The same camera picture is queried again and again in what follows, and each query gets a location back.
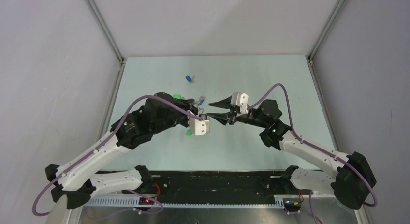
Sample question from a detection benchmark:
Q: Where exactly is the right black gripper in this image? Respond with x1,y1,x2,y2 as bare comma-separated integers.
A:
206,95,267,129

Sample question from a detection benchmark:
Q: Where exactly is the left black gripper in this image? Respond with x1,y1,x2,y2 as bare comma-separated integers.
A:
151,98,198,135

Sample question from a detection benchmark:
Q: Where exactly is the blue tagged brass key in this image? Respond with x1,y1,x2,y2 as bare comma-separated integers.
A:
196,96,206,106

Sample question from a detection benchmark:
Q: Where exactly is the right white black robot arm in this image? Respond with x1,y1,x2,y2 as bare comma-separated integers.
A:
208,93,377,210

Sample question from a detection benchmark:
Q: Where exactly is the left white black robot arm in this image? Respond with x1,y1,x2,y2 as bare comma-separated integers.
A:
45,92,210,209

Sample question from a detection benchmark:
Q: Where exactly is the blue capped key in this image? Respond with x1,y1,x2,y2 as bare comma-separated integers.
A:
185,75,195,83

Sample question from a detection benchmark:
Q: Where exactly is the left electronics board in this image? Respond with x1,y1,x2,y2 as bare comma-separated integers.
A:
138,197,156,206

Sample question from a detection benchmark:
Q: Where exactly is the electronics board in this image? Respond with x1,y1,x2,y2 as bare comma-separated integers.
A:
283,200,303,213
138,197,156,206

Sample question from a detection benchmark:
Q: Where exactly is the right electronics board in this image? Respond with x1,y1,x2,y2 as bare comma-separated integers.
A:
283,200,303,213

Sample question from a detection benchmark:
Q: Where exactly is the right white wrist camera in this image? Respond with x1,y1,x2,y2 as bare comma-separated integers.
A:
230,92,249,115

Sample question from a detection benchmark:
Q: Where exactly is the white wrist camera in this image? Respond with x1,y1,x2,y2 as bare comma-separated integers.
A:
230,92,249,115
188,115,211,136

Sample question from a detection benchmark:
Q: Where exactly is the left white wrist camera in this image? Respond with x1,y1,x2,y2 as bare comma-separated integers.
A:
188,115,211,136

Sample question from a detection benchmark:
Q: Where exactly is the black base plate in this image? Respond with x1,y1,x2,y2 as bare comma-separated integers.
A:
121,169,313,206

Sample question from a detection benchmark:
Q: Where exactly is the grey slotted cable duct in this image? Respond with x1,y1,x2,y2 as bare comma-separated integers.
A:
84,196,284,209

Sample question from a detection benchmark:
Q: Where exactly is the left aluminium frame post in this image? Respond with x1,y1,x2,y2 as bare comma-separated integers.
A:
84,0,125,65

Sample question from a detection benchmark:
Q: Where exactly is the aluminium frame post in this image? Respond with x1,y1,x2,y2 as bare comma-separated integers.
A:
84,0,125,65
307,0,349,62

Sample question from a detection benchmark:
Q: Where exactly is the right aluminium frame post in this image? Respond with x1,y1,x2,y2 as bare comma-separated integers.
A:
307,0,349,62

